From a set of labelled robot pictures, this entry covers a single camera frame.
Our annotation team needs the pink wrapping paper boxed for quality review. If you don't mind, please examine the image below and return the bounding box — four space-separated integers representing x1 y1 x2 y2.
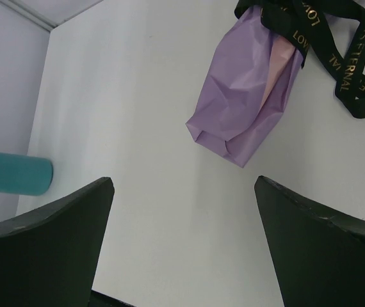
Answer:
259 36 295 109

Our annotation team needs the black ribbon gold lettering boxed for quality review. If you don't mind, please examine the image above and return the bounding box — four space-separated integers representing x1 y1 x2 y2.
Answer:
234 1 365 119

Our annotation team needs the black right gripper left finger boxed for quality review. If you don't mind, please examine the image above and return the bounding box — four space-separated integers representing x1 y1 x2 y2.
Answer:
0 177 115 306

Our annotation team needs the teal cylindrical vase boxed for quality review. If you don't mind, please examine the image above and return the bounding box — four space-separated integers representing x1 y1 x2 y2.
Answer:
0 152 53 196

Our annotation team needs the purple wrapping paper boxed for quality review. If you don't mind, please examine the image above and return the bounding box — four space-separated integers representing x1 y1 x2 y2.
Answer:
186 6 304 167

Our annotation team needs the aluminium frame rail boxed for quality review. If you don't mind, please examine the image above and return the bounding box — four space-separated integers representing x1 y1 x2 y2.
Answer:
0 0 102 33

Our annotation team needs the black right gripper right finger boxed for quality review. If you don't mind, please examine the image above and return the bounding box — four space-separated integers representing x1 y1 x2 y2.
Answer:
254 176 365 306

